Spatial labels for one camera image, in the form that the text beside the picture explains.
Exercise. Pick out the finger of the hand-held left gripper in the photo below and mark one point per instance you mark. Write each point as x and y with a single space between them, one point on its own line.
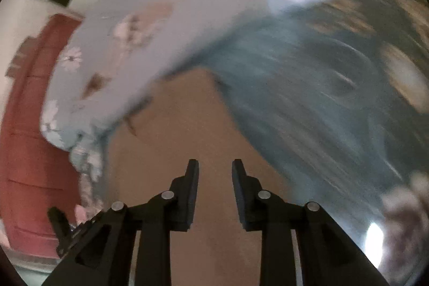
60 222

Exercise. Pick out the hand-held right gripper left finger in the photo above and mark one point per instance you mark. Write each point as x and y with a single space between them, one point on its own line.
193 192

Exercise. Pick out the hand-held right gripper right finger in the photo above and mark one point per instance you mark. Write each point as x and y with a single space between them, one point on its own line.
236 190

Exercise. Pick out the tan cloth garment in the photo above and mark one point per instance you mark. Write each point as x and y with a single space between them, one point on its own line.
187 125

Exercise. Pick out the red wooden door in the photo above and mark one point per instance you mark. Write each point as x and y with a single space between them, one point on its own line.
30 138

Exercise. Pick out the teal patterned blanket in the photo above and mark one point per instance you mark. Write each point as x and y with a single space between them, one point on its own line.
318 88

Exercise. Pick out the light blue floral bedsheet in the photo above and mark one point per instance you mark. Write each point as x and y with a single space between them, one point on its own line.
174 4

